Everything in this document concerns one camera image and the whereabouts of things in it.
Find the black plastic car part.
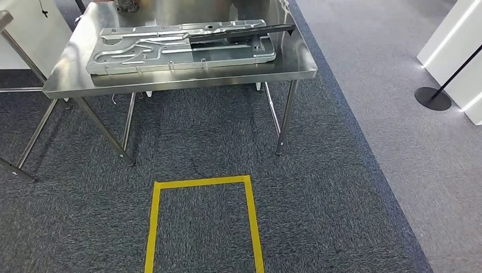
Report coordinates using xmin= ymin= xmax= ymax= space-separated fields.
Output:
xmin=188 ymin=23 xmax=297 ymax=44

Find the stainless steel workbench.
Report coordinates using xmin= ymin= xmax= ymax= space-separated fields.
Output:
xmin=42 ymin=0 xmax=319 ymax=167

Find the stamped sheet metal panel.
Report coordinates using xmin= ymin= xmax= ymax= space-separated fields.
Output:
xmin=85 ymin=19 xmax=277 ymax=76

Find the metal cylindrical object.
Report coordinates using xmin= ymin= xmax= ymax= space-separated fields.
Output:
xmin=114 ymin=0 xmax=141 ymax=14

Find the white display plinth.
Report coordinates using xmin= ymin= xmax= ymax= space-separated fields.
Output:
xmin=417 ymin=0 xmax=482 ymax=126

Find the white cabinet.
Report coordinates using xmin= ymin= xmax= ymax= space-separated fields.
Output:
xmin=0 ymin=0 xmax=73 ymax=71

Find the black stanchion post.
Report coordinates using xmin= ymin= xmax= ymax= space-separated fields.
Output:
xmin=414 ymin=43 xmax=482 ymax=112

